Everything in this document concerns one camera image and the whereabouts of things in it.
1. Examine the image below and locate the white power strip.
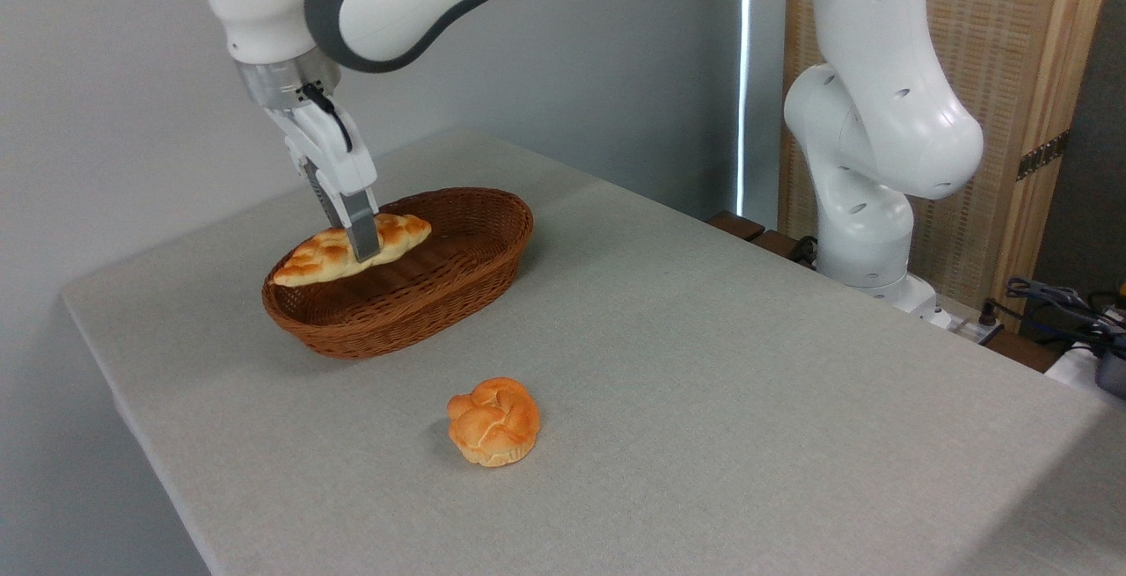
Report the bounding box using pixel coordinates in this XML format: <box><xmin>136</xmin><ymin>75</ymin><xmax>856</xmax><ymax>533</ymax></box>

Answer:
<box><xmin>946</xmin><ymin>314</ymin><xmax>1004</xmax><ymax>346</ymax></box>

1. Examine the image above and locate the white sheet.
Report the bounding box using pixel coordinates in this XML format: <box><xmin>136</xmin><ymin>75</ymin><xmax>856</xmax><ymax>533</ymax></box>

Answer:
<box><xmin>1045</xmin><ymin>343</ymin><xmax>1126</xmax><ymax>410</ymax></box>

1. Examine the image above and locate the brown oval wicker basket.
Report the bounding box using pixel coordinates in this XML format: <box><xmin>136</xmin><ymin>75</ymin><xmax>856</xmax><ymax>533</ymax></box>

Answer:
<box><xmin>261</xmin><ymin>187</ymin><xmax>535</xmax><ymax>360</ymax></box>

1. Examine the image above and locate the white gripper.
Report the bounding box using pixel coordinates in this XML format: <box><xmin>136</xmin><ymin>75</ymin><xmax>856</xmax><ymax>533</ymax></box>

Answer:
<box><xmin>264</xmin><ymin>94</ymin><xmax>384</xmax><ymax>262</ymax></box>

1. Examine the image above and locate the tangled dark cable bundle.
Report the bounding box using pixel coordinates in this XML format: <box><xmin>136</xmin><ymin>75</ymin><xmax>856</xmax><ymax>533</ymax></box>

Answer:
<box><xmin>981</xmin><ymin>275</ymin><xmax>1126</xmax><ymax>357</ymax></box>

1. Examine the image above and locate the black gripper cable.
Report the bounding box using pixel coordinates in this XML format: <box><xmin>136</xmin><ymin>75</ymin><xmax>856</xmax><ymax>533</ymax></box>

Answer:
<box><xmin>297</xmin><ymin>84</ymin><xmax>355</xmax><ymax>155</ymax></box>

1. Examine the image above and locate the brass screen hinge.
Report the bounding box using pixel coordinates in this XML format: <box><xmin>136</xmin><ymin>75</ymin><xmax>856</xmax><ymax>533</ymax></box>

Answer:
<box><xmin>1017</xmin><ymin>130</ymin><xmax>1071</xmax><ymax>181</ymax></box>

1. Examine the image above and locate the grey tablecloth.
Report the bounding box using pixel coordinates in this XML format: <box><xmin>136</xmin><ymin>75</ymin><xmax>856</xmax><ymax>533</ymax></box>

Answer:
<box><xmin>62</xmin><ymin>128</ymin><xmax>1126</xmax><ymax>576</ymax></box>

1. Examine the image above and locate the dark brown wooden bench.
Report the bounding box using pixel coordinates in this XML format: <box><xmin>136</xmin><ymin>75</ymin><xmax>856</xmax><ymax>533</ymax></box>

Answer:
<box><xmin>706</xmin><ymin>211</ymin><xmax>819</xmax><ymax>271</ymax></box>

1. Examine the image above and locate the round knotted bread roll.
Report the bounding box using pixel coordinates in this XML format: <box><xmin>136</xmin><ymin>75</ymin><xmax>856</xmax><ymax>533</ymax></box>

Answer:
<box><xmin>447</xmin><ymin>377</ymin><xmax>541</xmax><ymax>469</ymax></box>

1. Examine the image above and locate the long braided bread loaf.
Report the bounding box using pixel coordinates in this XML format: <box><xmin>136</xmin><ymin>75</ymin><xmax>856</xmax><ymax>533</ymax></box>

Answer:
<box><xmin>271</xmin><ymin>213</ymin><xmax>433</xmax><ymax>288</ymax></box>

